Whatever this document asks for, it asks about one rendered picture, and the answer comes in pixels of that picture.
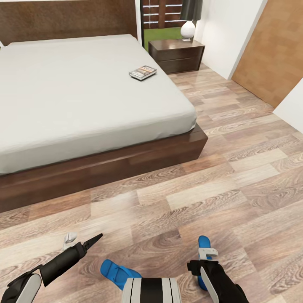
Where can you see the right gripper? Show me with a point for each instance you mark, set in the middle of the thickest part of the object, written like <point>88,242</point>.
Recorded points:
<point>195,267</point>

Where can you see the nightstand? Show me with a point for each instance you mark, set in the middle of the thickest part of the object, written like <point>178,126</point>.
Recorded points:
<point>177,56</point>

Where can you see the sandal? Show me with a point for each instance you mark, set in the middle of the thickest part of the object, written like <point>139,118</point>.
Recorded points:
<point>118,274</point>
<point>204,242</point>

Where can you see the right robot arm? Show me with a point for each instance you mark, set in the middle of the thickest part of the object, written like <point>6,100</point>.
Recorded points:
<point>218,283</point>

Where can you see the hardback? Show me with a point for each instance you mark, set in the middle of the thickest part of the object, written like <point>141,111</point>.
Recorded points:
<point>143,72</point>

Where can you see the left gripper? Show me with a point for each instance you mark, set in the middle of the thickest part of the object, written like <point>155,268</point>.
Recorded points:
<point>72,255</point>

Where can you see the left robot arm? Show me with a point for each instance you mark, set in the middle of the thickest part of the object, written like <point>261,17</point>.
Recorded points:
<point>25,287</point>

